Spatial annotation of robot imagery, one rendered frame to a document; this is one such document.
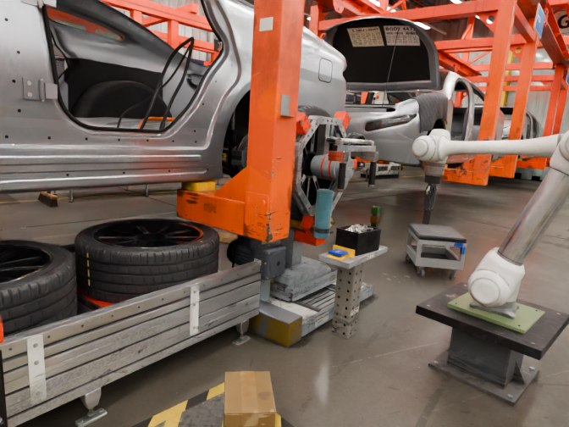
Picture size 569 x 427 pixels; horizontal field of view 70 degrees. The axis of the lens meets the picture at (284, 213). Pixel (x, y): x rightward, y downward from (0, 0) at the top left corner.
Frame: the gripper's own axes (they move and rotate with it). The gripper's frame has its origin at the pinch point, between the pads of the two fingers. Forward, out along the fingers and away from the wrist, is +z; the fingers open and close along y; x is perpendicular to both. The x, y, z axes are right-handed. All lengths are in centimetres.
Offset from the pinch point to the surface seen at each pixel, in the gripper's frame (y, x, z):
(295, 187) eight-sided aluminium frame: -24, 61, -6
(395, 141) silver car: 258, 115, -36
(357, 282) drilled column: -11.6, 25.6, 37.9
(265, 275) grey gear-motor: -30, 71, 42
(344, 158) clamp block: -17.1, 38.8, -23.9
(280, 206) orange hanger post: -44, 55, 1
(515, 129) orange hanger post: 559, 32, -75
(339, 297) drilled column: -16, 32, 47
